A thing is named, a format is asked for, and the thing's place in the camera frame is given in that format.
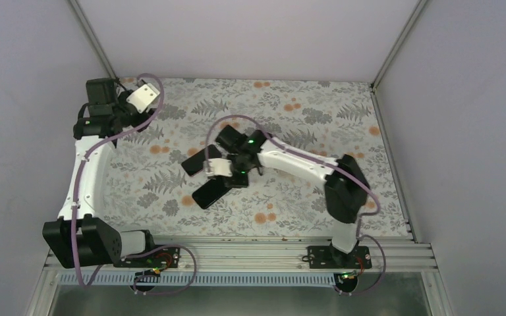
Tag black smartphone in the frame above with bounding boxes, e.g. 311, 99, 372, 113
181, 144, 222, 176
192, 177, 230, 209

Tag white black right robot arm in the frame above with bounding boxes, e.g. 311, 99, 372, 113
203, 126, 371, 268

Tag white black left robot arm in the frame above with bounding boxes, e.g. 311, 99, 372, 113
42, 78, 163, 269

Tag floral patterned table mat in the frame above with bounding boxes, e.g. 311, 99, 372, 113
100, 78, 408, 238

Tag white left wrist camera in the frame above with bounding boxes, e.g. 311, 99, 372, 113
126, 84, 161, 113

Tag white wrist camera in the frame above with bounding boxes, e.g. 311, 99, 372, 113
204, 158, 233, 178
126, 84, 161, 113

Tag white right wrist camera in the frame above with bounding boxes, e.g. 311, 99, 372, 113
204, 158, 233, 178

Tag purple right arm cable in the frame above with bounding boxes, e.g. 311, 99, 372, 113
204, 115, 388, 296

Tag aluminium front rail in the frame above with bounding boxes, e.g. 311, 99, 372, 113
43, 236, 438, 273

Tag aluminium frame post left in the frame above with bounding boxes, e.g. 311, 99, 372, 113
66, 0, 117, 78

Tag aluminium frame post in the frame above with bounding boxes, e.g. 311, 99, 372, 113
371, 0, 429, 91
66, 0, 117, 78

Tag slotted grey cable duct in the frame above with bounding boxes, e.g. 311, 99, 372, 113
58, 271, 336, 287

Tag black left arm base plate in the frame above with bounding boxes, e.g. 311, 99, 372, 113
113, 247, 181, 270

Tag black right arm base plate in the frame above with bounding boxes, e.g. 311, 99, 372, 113
301, 246, 372, 269

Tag aluminium frame post right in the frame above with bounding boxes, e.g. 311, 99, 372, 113
371, 0, 429, 91

